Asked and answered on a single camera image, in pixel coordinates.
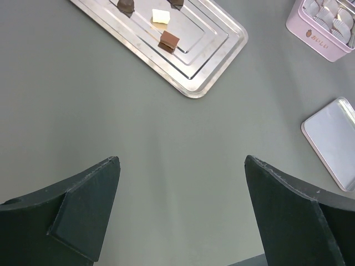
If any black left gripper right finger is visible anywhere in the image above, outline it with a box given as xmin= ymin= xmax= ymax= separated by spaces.
xmin=245 ymin=155 xmax=354 ymax=265

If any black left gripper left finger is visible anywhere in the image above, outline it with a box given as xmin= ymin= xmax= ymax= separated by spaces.
xmin=1 ymin=156 xmax=120 ymax=265

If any brown milk chocolate block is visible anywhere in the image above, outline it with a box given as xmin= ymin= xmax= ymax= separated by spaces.
xmin=158 ymin=30 xmax=180 ymax=53

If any white rectangular chocolate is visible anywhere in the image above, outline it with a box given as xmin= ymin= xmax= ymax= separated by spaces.
xmin=152 ymin=9 xmax=170 ymax=24

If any pink chocolate tin box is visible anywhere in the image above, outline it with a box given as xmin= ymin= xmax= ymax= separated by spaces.
xmin=286 ymin=1 xmax=354 ymax=62

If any dark round chocolate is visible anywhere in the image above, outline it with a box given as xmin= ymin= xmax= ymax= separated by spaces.
xmin=116 ymin=0 xmax=135 ymax=14

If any dark small chocolate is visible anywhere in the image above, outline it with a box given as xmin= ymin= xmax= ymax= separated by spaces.
xmin=168 ymin=0 xmax=184 ymax=10

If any silver tin lid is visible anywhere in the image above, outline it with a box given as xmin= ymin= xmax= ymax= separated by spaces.
xmin=301 ymin=97 xmax=354 ymax=192

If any silver metal tray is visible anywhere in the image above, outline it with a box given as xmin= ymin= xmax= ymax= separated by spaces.
xmin=73 ymin=1 xmax=249 ymax=99

